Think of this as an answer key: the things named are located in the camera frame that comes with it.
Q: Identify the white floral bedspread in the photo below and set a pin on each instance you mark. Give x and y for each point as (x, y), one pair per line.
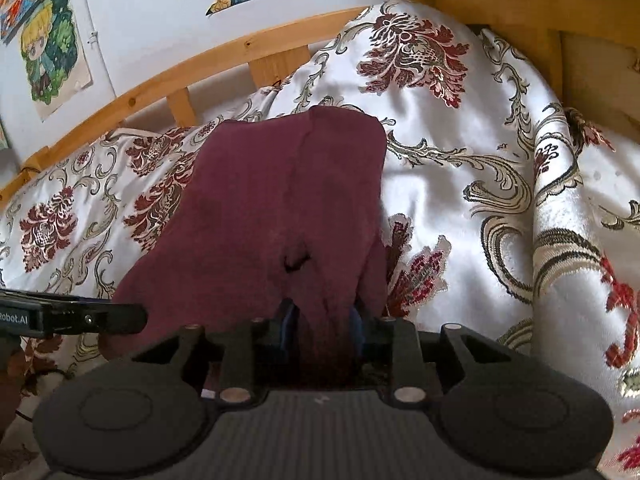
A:
(475, 185)

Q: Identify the white wall pipe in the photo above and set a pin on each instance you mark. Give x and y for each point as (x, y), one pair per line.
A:
(97, 35)

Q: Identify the maroon sweater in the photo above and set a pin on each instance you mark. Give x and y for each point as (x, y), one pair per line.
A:
(280, 200)

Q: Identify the cartoon figure wall poster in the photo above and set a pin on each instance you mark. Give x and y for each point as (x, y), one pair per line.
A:
(50, 55)

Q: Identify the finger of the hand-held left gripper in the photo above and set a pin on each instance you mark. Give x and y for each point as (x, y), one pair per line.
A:
(100, 317)

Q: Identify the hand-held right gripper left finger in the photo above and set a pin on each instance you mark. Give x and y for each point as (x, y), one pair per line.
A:
(287, 327)

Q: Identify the wooden bed frame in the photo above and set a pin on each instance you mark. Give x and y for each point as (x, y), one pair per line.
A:
(190, 67)

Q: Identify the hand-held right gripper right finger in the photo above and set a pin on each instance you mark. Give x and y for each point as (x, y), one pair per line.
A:
(357, 332)

